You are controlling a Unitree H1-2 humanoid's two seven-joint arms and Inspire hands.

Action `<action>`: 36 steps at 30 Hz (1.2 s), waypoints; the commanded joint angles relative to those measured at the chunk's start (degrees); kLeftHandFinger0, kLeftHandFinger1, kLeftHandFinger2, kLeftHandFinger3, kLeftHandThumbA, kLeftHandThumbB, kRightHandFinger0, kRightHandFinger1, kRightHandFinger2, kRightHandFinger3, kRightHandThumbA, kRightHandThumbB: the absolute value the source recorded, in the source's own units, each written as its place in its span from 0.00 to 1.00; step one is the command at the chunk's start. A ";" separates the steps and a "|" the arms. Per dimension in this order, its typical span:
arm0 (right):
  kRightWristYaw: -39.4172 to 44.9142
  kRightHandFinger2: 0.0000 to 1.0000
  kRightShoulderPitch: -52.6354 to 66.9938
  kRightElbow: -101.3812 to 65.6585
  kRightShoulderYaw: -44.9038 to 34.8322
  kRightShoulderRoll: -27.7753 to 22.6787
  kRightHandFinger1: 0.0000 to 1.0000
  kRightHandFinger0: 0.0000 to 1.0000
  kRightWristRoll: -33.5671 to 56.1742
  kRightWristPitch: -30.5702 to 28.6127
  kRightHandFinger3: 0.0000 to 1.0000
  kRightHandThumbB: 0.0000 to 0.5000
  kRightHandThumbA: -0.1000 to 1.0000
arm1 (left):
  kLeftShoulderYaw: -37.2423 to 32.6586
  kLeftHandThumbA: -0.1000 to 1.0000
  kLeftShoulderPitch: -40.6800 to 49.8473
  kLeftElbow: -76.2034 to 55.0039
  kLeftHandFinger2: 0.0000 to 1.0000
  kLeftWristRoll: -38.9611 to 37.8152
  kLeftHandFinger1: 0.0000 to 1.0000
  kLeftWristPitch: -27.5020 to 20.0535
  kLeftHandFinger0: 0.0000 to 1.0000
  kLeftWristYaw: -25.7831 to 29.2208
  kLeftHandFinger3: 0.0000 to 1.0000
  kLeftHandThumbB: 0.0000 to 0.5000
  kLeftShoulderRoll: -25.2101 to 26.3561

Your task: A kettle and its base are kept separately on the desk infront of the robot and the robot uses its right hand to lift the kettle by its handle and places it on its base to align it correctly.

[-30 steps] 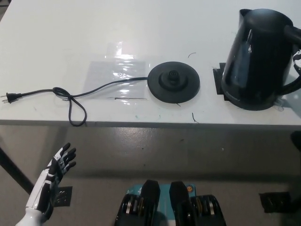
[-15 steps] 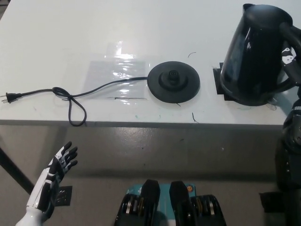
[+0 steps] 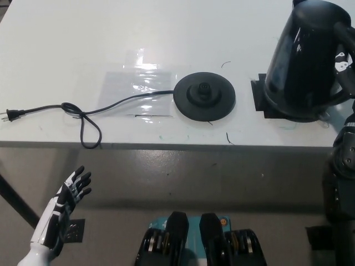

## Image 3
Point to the black and white right hand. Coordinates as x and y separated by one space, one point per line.
346 66

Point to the white and black left hand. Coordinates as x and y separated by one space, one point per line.
52 213

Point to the black electric kettle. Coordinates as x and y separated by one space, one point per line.
294 55

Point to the black tape patch on desk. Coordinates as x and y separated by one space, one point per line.
258 91

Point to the round black kettle base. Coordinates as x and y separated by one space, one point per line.
183 95

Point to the black table leg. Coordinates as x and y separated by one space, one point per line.
19 200

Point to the clear plastic tape sheet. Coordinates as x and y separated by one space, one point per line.
130 84

